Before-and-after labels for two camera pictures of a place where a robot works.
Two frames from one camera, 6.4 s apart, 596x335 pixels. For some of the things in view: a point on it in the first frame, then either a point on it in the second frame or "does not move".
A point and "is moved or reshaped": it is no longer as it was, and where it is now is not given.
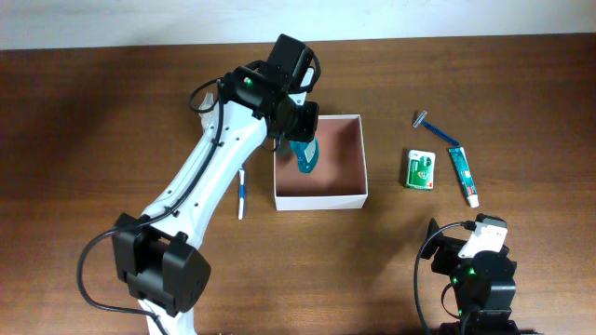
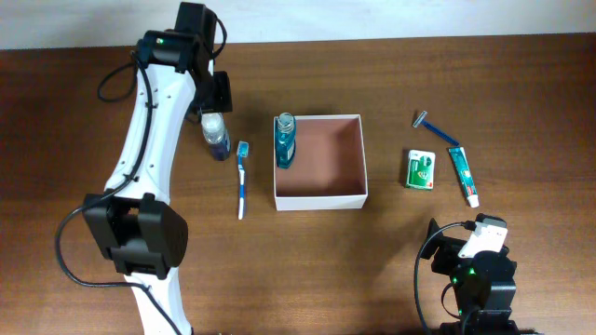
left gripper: [303, 128] to [219, 93]
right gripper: [440, 247] does not move
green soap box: [419, 168] does not move
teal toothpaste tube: [460, 160] does not move
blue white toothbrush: [241, 193] does not move
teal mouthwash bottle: [306, 153] is moved or reshaped
